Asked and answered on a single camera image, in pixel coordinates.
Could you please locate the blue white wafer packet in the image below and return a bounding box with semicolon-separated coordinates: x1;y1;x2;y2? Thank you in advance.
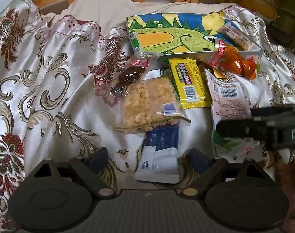
135;125;179;184

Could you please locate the white pink green snack packet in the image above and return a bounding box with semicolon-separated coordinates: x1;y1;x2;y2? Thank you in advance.
205;70;263;163

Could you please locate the clear puffed rice bar packet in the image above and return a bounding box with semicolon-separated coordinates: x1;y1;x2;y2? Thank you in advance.
218;23;261;52

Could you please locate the green corn sausage packet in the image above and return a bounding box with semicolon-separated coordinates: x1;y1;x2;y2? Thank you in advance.
130;30;142;56

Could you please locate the gold foil snack packet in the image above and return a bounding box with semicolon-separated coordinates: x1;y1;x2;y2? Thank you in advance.
196;59;226;81

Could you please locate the crispy rice cake packet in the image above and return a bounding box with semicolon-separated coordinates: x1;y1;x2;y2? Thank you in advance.
115;77;191;134

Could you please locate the orange jelly snack bag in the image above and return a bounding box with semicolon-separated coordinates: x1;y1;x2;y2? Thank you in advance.
207;38;260;80

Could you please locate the yellow snack packet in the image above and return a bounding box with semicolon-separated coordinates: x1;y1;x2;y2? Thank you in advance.
166;57;212;110

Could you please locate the dark date snack packet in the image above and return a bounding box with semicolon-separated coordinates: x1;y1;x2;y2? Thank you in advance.
110;58;149;97

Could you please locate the dark clothes pile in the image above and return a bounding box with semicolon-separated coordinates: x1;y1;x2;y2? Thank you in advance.
267;0;295;49

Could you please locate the floral satin bedspread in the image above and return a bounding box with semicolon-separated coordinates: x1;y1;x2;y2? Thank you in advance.
0;0;295;232

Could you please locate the grey tray with dinosaur drawing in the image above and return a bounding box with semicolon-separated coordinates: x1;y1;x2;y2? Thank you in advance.
125;11;264;60

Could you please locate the cream blanket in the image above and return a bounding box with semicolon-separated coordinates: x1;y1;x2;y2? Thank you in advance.
49;0;235;61

